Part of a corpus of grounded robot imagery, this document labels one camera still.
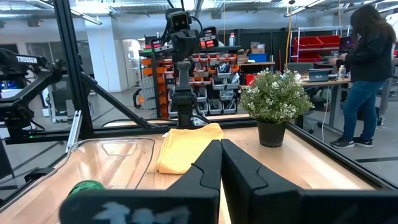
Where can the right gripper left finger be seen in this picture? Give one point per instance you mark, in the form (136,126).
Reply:
(205,174)

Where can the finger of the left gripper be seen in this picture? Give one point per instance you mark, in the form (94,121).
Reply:
(160,44)
(208,37)

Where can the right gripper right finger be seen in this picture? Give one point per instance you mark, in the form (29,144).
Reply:
(242,180)

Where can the clear plastic container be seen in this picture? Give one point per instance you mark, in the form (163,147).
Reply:
(118,168)

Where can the green toy watermelon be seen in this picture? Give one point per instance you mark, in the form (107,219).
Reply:
(85,186)

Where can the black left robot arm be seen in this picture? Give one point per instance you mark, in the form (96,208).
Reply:
(183,102)

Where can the folded yellow cloth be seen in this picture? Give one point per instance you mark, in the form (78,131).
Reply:
(183,146)

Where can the parts bin rack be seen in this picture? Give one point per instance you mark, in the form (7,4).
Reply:
(217,84)

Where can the cardboard box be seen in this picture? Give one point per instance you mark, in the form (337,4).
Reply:
(257,48)

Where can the blue plastic bin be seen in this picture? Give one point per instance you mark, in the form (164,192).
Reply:
(257,57)

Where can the small potted green plant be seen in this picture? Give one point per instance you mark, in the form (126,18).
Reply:
(273,96)

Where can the red plastic bin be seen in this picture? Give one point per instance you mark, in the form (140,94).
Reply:
(308,43)
(329,40)

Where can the grey laptop case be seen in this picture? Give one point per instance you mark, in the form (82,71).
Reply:
(318,75)

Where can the wooden office desk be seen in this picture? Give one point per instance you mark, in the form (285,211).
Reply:
(323,83)

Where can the person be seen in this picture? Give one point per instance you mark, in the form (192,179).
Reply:
(367,62)

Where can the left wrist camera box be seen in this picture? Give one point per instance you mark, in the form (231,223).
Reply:
(178,20)

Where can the black metal rig frame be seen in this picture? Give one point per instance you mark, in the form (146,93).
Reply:
(73,62)

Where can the black bracket on table edge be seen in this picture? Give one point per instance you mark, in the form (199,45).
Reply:
(38,175)

